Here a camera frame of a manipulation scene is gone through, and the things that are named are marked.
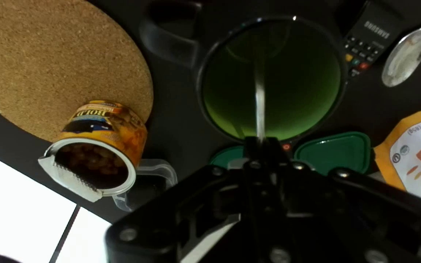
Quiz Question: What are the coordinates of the dark green mug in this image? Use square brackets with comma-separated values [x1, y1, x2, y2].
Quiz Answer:
[139, 1, 350, 143]

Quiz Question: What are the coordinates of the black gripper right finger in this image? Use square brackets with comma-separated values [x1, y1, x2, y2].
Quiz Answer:
[260, 136, 421, 263]

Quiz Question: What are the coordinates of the rectangular green plastic lid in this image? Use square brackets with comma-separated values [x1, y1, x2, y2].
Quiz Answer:
[293, 130, 373, 177]

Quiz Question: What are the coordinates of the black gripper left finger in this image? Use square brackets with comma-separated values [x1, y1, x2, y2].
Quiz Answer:
[104, 136, 266, 263]

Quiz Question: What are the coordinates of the black remote control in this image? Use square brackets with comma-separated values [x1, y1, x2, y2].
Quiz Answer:
[341, 0, 408, 80]

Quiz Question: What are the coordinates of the yellow labelled food cup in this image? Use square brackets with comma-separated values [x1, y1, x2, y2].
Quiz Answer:
[43, 98, 149, 197]

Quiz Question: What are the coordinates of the round cork mat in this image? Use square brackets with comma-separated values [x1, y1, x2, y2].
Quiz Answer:
[0, 0, 155, 143]

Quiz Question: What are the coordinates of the peeled white foil seal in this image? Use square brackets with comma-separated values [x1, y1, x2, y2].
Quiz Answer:
[37, 153, 105, 205]

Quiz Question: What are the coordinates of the silver spoon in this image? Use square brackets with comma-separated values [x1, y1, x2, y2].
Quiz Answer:
[380, 18, 421, 89]

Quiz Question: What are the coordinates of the clear plastic container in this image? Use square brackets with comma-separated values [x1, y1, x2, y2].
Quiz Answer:
[111, 156, 180, 213]

